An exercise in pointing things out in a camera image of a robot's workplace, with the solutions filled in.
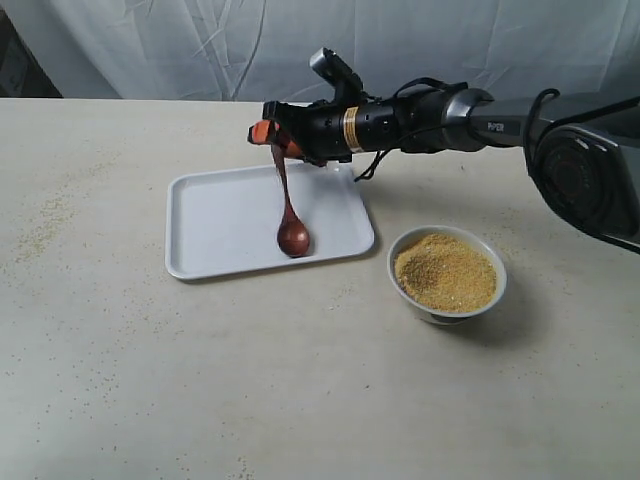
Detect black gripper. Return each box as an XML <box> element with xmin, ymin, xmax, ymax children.
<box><xmin>247</xmin><ymin>101</ymin><xmax>352</xmax><ymax>166</ymax></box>

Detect dark red wooden spoon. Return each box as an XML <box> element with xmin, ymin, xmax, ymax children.
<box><xmin>270</xmin><ymin>122</ymin><xmax>311</xmax><ymax>258</ymax></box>

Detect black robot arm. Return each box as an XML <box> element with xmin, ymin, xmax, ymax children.
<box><xmin>247</xmin><ymin>77</ymin><xmax>639</xmax><ymax>252</ymax></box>

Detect white plastic tray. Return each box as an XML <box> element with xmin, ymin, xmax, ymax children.
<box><xmin>165</xmin><ymin>162</ymin><xmax>375</xmax><ymax>281</ymax></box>

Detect white backdrop curtain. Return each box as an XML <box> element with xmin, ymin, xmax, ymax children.
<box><xmin>1</xmin><ymin>1</ymin><xmax>639</xmax><ymax>102</ymax></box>

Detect yellow millet in bowl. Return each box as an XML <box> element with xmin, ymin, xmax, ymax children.
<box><xmin>393</xmin><ymin>233</ymin><xmax>497</xmax><ymax>314</ymax></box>

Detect white ceramic bowl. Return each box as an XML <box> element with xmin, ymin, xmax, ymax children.
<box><xmin>387</xmin><ymin>225</ymin><xmax>507</xmax><ymax>325</ymax></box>

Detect scattered millet grains on table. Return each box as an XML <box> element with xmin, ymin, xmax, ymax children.
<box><xmin>13</xmin><ymin>150</ymin><xmax>122</xmax><ymax>264</ymax></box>

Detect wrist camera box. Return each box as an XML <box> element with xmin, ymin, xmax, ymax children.
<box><xmin>309</xmin><ymin>47</ymin><xmax>369</xmax><ymax>106</ymax></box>

